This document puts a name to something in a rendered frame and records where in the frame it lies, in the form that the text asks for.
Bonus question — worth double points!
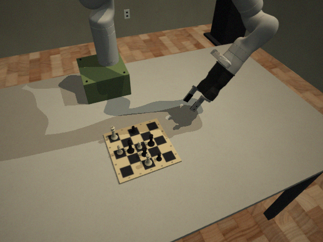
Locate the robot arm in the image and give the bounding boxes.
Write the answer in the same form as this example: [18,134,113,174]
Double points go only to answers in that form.
[79,0,279,67]

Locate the black and cream chessboard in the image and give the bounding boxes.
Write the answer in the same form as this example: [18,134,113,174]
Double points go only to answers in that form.
[103,119,182,184]

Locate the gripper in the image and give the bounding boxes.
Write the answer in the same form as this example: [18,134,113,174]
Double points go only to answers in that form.
[183,49,244,112]

